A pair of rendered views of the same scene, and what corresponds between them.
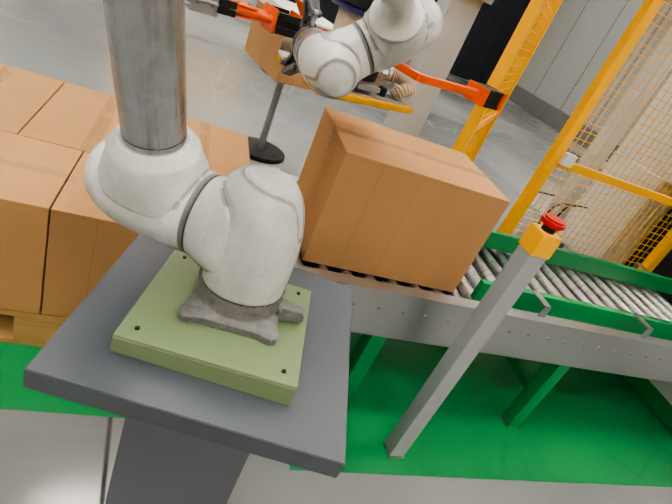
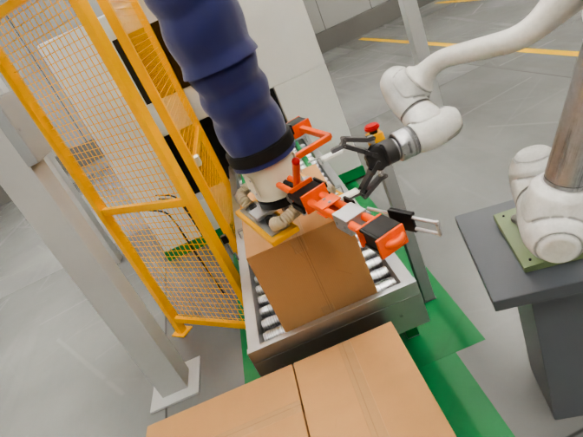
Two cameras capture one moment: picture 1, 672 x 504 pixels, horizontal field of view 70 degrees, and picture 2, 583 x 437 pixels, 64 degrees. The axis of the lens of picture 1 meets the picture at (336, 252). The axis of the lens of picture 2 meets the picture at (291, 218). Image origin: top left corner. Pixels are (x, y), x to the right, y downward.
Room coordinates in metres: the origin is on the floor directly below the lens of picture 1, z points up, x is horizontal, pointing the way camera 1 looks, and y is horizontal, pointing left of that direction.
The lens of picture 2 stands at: (0.89, 1.51, 1.75)
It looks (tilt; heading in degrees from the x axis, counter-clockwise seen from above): 26 degrees down; 295
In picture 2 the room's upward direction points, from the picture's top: 25 degrees counter-clockwise
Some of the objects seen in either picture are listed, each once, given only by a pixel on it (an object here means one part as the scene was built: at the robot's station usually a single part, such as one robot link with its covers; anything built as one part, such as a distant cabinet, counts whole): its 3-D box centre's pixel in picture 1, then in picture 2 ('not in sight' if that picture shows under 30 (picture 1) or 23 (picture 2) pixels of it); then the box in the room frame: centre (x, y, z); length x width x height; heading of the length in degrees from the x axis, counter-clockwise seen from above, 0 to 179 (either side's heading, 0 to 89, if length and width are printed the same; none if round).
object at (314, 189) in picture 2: (282, 21); (309, 195); (1.35, 0.38, 1.20); 0.10 x 0.08 x 0.06; 41
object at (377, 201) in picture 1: (390, 201); (302, 242); (1.66, -0.11, 0.75); 0.60 x 0.40 x 0.40; 113
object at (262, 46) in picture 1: (293, 42); not in sight; (3.43, 0.85, 0.82); 0.60 x 0.40 x 0.40; 41
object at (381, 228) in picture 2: not in sight; (381, 235); (1.12, 0.64, 1.19); 0.08 x 0.07 x 0.05; 132
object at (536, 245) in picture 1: (458, 357); (403, 223); (1.29, -0.50, 0.50); 0.07 x 0.07 x 1.00; 24
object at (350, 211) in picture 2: (201, 0); (350, 218); (1.21, 0.54, 1.19); 0.07 x 0.07 x 0.04; 42
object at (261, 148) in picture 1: (271, 113); not in sight; (3.43, 0.85, 0.31); 0.40 x 0.40 x 0.62
